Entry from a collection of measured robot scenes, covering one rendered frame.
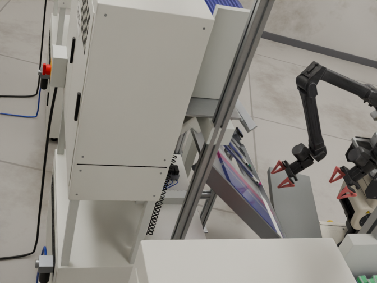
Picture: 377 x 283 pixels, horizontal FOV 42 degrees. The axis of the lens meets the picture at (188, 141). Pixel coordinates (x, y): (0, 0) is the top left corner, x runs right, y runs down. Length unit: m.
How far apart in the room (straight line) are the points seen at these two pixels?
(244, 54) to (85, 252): 1.08
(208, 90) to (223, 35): 0.20
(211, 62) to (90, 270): 0.97
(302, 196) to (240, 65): 1.40
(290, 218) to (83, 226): 1.03
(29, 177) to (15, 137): 0.39
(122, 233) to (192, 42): 1.04
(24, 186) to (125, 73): 1.86
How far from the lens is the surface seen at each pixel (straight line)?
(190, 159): 3.00
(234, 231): 3.23
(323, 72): 2.24
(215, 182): 1.79
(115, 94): 1.46
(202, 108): 1.61
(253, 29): 1.40
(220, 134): 1.58
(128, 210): 2.27
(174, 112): 1.53
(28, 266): 2.80
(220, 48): 1.57
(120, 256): 2.10
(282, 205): 2.61
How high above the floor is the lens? 2.26
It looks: 37 degrees down
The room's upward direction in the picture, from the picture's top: 18 degrees clockwise
